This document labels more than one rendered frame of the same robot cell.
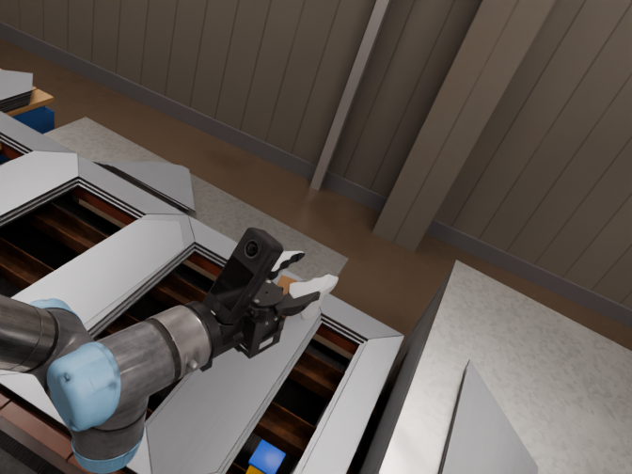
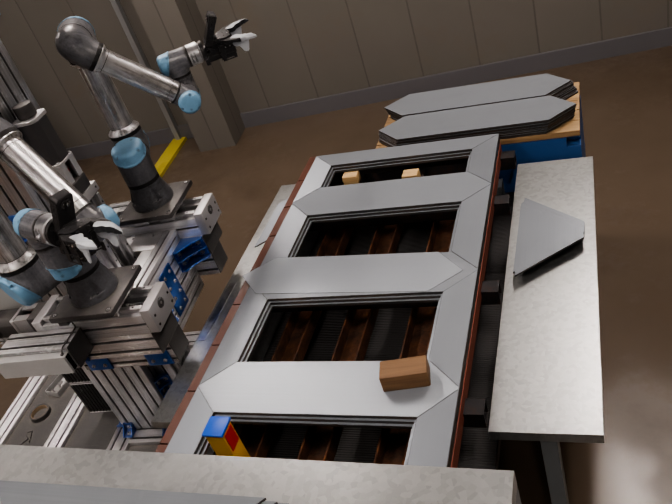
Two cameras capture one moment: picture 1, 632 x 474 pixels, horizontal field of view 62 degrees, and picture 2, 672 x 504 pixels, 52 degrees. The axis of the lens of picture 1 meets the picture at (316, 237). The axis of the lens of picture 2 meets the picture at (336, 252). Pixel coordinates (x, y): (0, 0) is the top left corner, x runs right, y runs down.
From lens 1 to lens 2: 1.81 m
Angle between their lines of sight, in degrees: 81
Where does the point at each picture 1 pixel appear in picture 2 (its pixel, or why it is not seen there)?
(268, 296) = (67, 230)
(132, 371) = (23, 221)
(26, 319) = not seen: hidden behind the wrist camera
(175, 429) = (239, 376)
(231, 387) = (287, 388)
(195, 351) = (38, 230)
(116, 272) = (365, 277)
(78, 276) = (348, 265)
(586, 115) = not seen: outside the picture
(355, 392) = not seen: hidden behind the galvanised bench
